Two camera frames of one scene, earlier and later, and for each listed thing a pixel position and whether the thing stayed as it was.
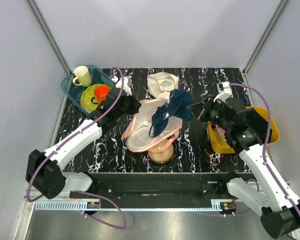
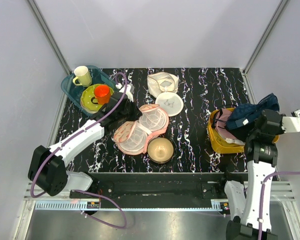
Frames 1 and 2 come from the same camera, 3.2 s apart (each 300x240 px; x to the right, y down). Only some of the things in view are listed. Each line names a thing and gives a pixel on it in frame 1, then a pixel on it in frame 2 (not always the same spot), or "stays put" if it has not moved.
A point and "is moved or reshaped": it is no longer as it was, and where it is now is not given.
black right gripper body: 213,112 → 279,130
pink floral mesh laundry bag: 136,136 is moved or reshaped
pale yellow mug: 83,75 stays put
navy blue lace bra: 179,104 → 247,111
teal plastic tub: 75,92 stays put
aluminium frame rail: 49,36 stays put
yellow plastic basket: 220,144 stays put
